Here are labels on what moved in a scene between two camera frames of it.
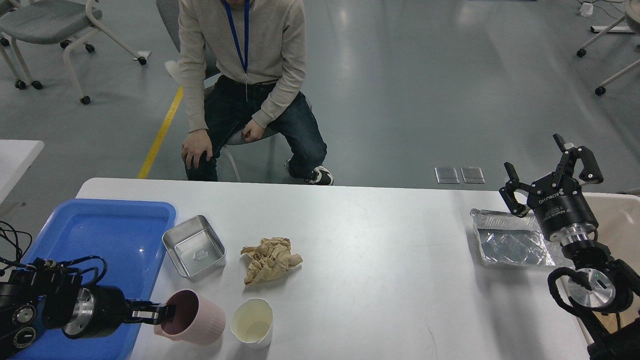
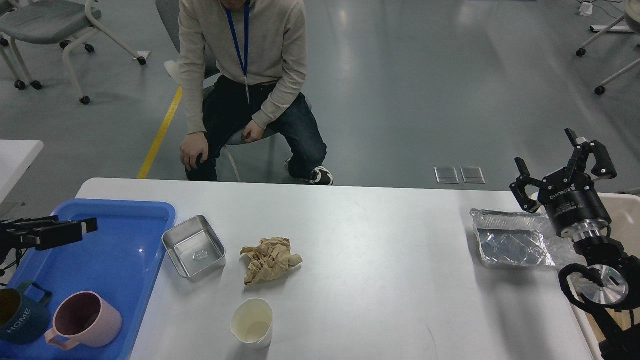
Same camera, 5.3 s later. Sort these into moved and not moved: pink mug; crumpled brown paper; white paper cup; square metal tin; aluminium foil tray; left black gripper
Moved: left black gripper; pink mug
Not moved: square metal tin; white paper cup; crumpled brown paper; aluminium foil tray
